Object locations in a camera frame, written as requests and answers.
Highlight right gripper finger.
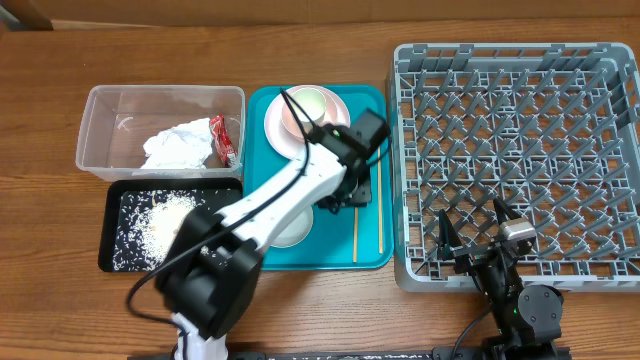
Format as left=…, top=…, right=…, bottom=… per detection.
left=493, top=197, right=521, bottom=225
left=438, top=209, right=462, bottom=256

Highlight wooden chopstick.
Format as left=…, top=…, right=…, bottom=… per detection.
left=376, top=149, right=384, bottom=255
left=352, top=208, right=359, bottom=263

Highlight grey bowl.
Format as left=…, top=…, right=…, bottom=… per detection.
left=271, top=206, right=314, bottom=248

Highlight red sauce packet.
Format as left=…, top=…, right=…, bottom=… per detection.
left=209, top=115, right=237, bottom=168

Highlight white napkin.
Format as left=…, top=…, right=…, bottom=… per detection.
left=141, top=118, right=213, bottom=170

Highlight white rice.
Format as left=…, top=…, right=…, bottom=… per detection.
left=111, top=189, right=239, bottom=272

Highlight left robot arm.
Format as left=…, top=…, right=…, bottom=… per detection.
left=155, top=110, right=390, bottom=359

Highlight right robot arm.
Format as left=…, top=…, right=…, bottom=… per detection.
left=433, top=197, right=572, bottom=360

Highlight grey dishwasher rack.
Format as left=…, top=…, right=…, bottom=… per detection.
left=389, top=43, right=639, bottom=292

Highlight teal serving tray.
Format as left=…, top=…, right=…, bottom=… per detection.
left=243, top=86, right=394, bottom=271

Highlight white plate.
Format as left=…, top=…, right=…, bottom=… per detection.
left=264, top=88, right=351, bottom=159

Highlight white cup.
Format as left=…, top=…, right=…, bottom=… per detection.
left=292, top=87, right=327, bottom=125

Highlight black tray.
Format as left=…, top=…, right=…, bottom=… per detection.
left=98, top=178, right=243, bottom=273

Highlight clear plastic bin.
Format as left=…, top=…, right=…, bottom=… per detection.
left=75, top=85, right=246, bottom=182

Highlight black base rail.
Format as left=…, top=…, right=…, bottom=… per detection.
left=127, top=347, right=572, bottom=360

